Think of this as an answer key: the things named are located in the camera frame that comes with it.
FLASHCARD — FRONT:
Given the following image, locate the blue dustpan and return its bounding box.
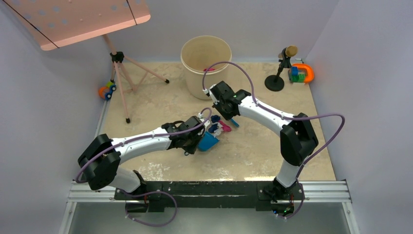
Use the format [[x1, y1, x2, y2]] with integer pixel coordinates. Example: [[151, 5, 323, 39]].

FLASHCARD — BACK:
[[197, 132, 219, 152]]

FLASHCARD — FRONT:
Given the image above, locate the blue hand brush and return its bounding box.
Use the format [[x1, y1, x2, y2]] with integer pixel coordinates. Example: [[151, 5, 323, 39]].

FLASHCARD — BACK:
[[230, 119, 239, 128]]

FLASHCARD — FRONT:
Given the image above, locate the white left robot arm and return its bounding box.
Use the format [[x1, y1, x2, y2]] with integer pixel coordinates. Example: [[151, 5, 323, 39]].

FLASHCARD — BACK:
[[77, 116, 210, 199]]

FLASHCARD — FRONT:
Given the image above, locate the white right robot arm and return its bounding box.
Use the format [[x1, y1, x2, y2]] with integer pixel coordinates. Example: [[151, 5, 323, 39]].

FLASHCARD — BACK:
[[203, 81, 319, 201]]

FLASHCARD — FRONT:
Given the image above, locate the blue paper scrap front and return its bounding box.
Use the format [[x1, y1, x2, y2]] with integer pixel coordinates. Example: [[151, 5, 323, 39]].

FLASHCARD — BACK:
[[210, 115, 221, 123]]

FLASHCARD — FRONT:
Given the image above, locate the dark blue scrap front left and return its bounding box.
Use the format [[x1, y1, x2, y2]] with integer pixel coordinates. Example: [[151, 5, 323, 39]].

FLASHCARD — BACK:
[[208, 124, 219, 134]]

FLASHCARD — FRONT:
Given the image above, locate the pink paper scrap left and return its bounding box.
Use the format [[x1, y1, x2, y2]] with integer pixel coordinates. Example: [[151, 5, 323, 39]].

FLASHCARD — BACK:
[[218, 120, 232, 132]]

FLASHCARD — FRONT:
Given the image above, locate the beige round bin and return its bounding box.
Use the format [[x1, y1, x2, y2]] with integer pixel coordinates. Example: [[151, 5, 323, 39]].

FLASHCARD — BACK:
[[180, 36, 232, 100]]

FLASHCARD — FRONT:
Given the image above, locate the black microphone stand toy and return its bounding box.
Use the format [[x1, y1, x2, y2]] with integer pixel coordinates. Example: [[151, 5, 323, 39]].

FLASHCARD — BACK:
[[264, 45, 298, 92]]

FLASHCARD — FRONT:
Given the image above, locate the orange colourful block toy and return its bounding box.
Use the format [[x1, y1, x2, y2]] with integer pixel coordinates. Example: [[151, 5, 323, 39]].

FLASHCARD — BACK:
[[288, 63, 315, 83]]

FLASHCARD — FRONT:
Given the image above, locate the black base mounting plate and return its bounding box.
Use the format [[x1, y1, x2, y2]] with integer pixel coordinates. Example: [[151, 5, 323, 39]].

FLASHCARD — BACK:
[[114, 181, 305, 217]]

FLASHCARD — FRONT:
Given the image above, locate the orange wheeled toy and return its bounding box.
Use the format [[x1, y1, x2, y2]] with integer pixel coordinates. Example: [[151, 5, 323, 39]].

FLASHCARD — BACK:
[[98, 81, 117, 100]]

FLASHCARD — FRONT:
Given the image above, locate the pink music stand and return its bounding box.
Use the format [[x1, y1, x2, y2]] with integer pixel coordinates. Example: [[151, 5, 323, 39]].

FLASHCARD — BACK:
[[3, 0, 169, 123]]

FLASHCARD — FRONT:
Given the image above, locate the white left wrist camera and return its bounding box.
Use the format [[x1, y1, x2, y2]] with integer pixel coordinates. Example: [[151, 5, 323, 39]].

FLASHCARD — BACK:
[[197, 113, 211, 136]]

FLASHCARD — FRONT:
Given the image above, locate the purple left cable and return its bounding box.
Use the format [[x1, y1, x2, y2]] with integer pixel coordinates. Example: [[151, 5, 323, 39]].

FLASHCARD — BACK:
[[75, 107, 213, 227]]

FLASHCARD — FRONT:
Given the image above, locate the purple cable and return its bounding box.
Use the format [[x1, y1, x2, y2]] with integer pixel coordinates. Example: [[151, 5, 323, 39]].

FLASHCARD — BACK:
[[75, 107, 213, 227], [202, 61, 346, 220]]

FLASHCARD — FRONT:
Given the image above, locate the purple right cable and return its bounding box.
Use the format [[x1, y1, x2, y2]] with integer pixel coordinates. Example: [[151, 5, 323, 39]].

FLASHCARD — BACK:
[[202, 61, 346, 220]]

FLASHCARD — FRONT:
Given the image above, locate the aluminium frame rail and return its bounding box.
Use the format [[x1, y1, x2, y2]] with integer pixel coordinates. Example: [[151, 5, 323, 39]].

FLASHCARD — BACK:
[[59, 180, 359, 234]]

